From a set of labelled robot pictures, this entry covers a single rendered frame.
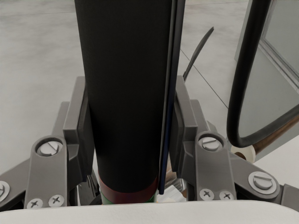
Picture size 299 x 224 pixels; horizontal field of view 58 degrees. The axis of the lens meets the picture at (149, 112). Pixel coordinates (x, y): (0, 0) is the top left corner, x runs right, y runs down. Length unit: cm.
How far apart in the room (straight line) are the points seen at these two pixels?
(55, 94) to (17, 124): 50
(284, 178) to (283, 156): 4
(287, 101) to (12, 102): 237
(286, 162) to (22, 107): 248
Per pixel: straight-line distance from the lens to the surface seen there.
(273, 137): 32
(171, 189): 24
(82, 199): 75
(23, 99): 289
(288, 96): 136
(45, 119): 257
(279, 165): 59
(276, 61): 147
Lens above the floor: 159
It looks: 39 degrees down
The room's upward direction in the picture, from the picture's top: 2 degrees clockwise
